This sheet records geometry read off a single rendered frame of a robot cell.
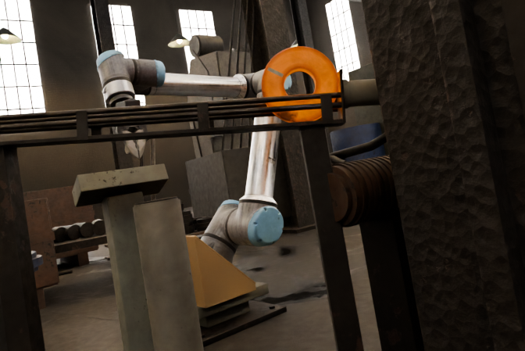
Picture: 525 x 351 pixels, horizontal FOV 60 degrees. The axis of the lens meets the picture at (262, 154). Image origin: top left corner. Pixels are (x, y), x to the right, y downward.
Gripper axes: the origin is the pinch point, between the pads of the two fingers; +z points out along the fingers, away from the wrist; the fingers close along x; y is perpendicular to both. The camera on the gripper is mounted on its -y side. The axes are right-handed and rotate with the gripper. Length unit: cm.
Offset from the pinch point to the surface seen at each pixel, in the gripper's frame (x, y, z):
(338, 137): -281, 199, -87
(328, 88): -20, -61, 20
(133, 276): 8.5, 6.0, 33.7
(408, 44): -13, -85, 28
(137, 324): 9.2, 10.4, 45.7
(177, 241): 1.5, -13.9, 32.1
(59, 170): -155, 1020, -465
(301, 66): -16, -60, 14
